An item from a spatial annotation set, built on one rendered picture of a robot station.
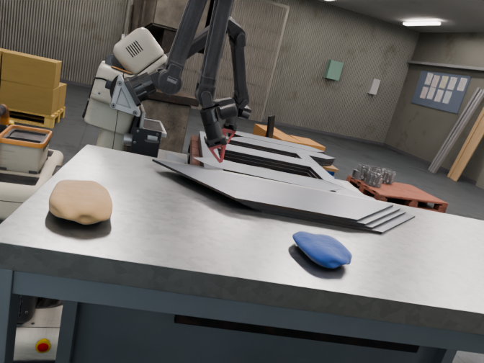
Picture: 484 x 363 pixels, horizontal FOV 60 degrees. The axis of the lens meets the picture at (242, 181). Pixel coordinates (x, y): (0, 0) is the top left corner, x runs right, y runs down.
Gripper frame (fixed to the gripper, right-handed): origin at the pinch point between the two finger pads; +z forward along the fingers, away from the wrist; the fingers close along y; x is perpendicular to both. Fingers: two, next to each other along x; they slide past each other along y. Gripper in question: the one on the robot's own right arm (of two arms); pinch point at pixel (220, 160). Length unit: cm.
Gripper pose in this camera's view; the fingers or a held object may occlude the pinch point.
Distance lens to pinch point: 155.3
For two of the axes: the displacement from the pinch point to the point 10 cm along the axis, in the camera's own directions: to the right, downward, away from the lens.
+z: 2.1, 9.0, 3.7
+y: -2.6, -3.2, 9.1
